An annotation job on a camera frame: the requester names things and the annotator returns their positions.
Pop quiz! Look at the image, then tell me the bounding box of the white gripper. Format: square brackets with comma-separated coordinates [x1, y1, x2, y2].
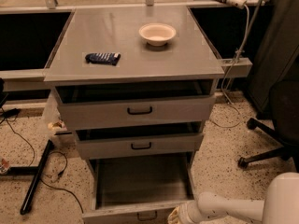
[167, 201, 203, 224]

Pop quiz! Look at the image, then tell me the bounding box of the grey bottom drawer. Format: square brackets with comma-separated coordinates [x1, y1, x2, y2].
[82, 153, 194, 224]

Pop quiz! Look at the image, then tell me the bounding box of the grey drawer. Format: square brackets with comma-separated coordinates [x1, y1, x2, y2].
[56, 80, 215, 131]
[82, 153, 194, 224]
[76, 122, 203, 160]

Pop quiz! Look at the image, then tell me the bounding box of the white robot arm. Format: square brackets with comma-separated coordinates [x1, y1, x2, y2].
[167, 173, 299, 224]

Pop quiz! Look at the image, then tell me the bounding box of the grey middle drawer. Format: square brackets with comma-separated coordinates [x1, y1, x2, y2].
[76, 122, 203, 160]

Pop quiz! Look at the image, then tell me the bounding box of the grey top drawer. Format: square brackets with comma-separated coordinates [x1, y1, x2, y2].
[56, 80, 215, 131]

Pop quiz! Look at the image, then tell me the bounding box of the grey drawer cabinet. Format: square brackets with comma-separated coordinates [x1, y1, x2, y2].
[43, 5, 226, 210]

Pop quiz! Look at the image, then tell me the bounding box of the clear plastic bag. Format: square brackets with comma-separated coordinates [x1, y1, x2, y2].
[42, 92, 66, 134]

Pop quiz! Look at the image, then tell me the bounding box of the black office chair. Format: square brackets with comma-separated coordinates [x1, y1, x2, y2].
[237, 80, 299, 168]

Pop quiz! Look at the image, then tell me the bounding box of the black metal floor stand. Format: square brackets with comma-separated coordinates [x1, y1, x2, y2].
[0, 139, 55, 216]

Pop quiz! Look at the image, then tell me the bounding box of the grey aluminium frame rail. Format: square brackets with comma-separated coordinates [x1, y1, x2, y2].
[221, 58, 252, 78]

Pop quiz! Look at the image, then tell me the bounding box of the black floor cable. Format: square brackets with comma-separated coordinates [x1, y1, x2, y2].
[0, 107, 84, 214]

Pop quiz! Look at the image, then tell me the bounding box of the white cable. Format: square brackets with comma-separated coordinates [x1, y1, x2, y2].
[208, 4, 251, 129]

